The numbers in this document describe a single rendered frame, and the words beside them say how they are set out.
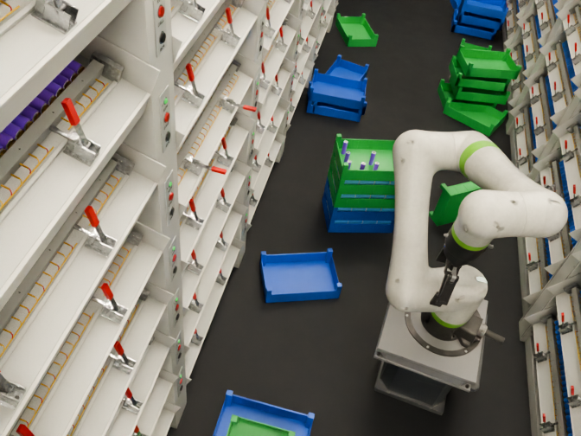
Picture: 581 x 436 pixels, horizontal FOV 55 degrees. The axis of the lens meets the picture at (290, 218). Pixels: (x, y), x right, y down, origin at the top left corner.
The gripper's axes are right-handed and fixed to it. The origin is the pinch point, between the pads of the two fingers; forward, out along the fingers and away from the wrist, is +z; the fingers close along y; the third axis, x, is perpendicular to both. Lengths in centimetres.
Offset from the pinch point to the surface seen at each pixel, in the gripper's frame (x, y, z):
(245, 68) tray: 68, 42, -19
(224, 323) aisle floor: 63, -5, 67
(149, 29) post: 65, -15, -80
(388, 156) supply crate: 17, 82, 53
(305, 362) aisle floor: 29, -11, 66
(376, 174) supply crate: 21, 65, 46
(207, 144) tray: 67, 8, -24
